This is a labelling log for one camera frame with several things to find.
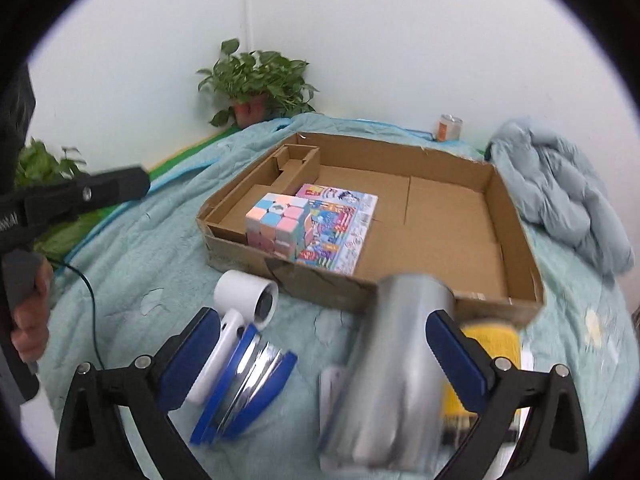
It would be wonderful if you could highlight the narrow cardboard insert tray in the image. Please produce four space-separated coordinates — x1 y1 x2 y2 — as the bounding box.
196 144 320 244

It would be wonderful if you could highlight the large shallow cardboard box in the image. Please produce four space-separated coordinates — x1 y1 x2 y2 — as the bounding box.
202 132 544 327

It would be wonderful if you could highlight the large leaf plant left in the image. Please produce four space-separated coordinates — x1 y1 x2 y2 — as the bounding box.
14 138 108 260

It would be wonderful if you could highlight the yellow label clear jar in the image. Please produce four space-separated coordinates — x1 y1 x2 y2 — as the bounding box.
440 318 522 448

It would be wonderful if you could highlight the white plastic device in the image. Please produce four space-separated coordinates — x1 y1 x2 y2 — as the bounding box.
319 366 346 434

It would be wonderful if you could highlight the person's left hand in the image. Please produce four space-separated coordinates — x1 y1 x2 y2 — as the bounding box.
11 259 53 363

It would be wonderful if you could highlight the pastel rubik's cube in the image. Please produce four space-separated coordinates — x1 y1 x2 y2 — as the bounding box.
245 193 312 261

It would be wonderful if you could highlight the black cable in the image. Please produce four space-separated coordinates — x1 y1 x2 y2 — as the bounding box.
49 258 108 371

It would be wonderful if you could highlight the blue metal stapler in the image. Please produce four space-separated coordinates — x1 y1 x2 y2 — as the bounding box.
190 324 297 445

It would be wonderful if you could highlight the silver metal canister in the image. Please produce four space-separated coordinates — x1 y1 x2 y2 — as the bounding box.
319 273 454 474

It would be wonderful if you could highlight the colourful board game box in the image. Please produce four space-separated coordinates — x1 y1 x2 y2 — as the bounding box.
296 183 378 275

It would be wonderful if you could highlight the green mat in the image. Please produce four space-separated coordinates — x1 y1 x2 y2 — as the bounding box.
148 125 239 181

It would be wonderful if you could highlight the corner potted green plant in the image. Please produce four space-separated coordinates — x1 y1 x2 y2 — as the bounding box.
198 38 318 129

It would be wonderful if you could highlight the crumpled light blue duvet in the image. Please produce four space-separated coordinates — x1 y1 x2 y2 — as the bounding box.
485 118 634 276

